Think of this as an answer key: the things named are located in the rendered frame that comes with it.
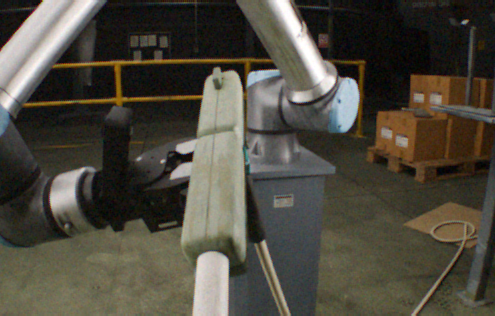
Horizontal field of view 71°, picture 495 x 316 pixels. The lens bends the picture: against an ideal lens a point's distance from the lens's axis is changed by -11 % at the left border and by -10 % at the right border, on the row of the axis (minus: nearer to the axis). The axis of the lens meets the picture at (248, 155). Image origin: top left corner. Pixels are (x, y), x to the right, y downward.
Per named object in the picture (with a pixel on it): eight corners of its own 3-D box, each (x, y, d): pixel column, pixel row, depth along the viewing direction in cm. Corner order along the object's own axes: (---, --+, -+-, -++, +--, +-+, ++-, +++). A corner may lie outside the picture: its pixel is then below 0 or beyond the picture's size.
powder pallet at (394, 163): (448, 152, 414) (450, 139, 410) (507, 169, 340) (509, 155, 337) (366, 160, 375) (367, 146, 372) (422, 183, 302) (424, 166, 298)
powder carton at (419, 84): (437, 110, 379) (440, 75, 371) (456, 113, 352) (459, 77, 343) (408, 110, 371) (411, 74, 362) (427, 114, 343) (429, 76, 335)
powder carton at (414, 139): (421, 151, 350) (424, 114, 342) (443, 158, 324) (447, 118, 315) (390, 154, 338) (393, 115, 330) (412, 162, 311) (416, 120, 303)
